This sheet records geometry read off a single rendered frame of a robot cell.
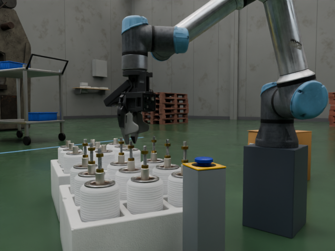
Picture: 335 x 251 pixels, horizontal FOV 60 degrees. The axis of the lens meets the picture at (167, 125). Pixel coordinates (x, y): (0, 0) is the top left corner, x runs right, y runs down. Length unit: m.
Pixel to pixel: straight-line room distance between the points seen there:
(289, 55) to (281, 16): 0.12
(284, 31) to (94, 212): 0.74
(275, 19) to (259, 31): 10.69
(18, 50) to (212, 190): 6.21
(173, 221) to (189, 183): 0.15
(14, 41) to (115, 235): 6.10
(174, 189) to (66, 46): 12.41
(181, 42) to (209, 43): 11.69
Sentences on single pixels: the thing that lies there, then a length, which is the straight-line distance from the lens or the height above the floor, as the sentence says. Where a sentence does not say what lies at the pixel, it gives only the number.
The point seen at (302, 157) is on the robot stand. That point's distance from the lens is 1.15.
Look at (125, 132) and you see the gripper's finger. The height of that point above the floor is 0.37.
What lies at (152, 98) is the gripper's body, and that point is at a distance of 0.84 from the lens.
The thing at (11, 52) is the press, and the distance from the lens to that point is 6.57.
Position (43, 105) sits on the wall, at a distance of 12.29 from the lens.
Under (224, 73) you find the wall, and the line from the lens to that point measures 12.01.
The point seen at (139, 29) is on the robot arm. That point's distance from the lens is 0.85.
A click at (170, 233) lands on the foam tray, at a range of 0.77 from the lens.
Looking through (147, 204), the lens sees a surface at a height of 0.20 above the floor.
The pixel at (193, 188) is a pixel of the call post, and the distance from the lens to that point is 0.63.
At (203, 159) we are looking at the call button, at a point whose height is 0.33.
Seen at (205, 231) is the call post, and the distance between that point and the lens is 0.65.
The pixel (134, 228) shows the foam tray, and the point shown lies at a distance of 0.73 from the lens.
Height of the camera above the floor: 0.44
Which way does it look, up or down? 3 degrees down
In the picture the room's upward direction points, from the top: straight up
